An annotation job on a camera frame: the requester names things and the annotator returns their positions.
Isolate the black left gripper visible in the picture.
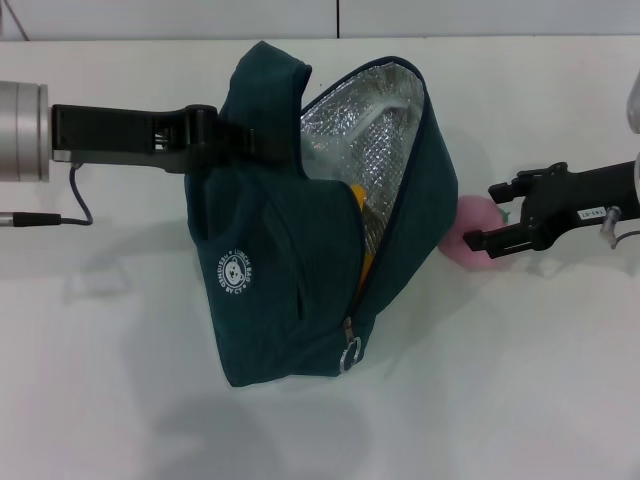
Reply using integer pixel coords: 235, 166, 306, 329
49, 102, 297, 177

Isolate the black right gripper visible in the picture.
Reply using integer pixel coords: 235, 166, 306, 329
463, 158, 640, 261

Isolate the pink toy peach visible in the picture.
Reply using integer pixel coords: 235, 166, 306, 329
438, 195, 512, 271

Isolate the yellow banana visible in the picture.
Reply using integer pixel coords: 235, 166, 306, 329
349, 183, 375, 304

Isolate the dark teal lunch bag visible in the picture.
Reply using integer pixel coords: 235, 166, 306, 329
183, 39, 460, 389

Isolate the right gripper cable with plug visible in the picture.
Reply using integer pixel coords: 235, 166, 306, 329
599, 204, 640, 250

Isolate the gripper cable with plug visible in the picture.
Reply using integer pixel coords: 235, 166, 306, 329
599, 204, 640, 250
0, 162, 95, 230

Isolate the left gripper cable with plug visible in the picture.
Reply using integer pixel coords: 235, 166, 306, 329
0, 162, 95, 230

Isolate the thin pink wall cable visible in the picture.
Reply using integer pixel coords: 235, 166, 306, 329
12, 0, 29, 41

